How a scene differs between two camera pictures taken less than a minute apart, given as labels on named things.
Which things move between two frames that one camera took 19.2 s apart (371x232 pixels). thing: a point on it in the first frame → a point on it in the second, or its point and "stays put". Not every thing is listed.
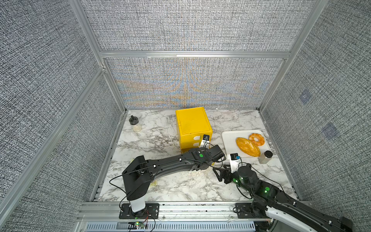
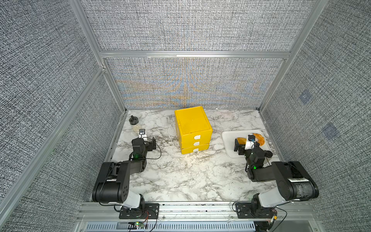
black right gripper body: (230, 177) → (242, 149)
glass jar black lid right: (264, 157) stays put
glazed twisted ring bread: (261, 140) stays put
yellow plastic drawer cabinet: (193, 123) stays put
